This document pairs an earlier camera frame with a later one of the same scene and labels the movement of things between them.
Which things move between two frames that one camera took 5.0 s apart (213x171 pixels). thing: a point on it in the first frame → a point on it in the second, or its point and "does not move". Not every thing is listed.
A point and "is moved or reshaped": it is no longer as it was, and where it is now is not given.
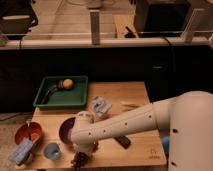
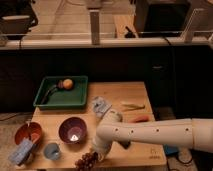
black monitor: x=160 y=18 does not move
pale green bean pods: x=127 y=107 does not move
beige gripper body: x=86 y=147 → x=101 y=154
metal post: x=95 y=26 does not move
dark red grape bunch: x=80 y=160 is moved or reshaped
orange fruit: x=68 y=84 does not move
